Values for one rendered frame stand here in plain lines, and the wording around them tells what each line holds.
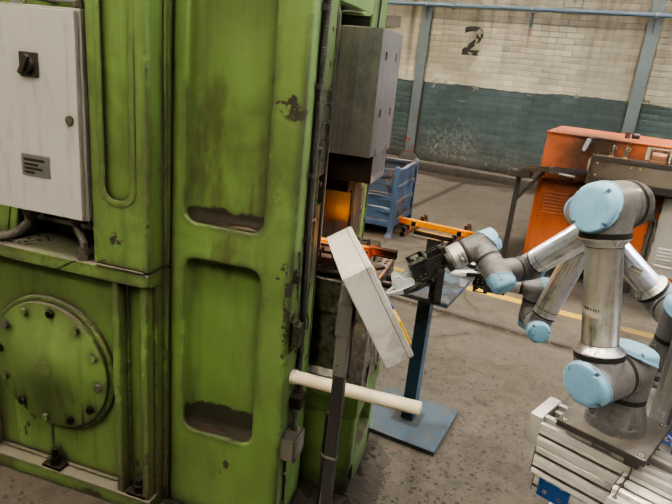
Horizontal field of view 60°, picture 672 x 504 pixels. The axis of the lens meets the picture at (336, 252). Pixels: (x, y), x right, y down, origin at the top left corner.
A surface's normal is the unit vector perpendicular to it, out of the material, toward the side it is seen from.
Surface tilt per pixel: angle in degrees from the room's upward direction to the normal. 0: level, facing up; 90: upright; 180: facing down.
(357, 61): 90
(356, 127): 90
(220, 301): 90
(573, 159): 90
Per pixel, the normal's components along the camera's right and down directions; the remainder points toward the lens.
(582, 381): -0.83, 0.22
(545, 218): -0.47, 0.24
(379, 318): 0.13, 0.33
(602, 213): -0.86, -0.04
